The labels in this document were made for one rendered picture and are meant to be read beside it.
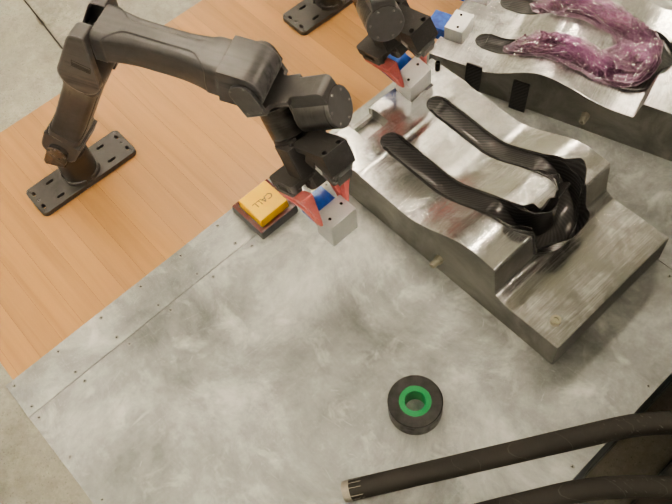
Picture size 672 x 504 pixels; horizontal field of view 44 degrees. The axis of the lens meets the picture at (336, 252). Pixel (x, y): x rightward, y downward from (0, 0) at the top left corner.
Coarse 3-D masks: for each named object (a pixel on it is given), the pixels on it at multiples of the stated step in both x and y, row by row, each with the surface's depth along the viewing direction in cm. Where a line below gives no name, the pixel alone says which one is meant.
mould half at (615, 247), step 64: (384, 128) 137; (448, 128) 136; (512, 128) 135; (384, 192) 131; (512, 192) 124; (448, 256) 126; (512, 256) 119; (576, 256) 125; (640, 256) 124; (512, 320) 124; (576, 320) 120
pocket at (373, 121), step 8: (376, 112) 139; (360, 120) 140; (368, 120) 141; (376, 120) 141; (384, 120) 139; (352, 128) 139; (360, 128) 140; (368, 128) 141; (376, 128) 140; (368, 136) 140
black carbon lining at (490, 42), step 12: (504, 0) 154; (516, 0) 154; (528, 0) 153; (516, 12) 152; (528, 12) 152; (480, 36) 150; (492, 36) 150; (660, 36) 144; (492, 48) 149; (648, 84) 140
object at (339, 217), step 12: (312, 192) 125; (324, 192) 124; (324, 204) 123; (336, 204) 122; (348, 204) 121; (324, 216) 121; (336, 216) 121; (348, 216) 121; (324, 228) 122; (336, 228) 121; (348, 228) 124; (336, 240) 123
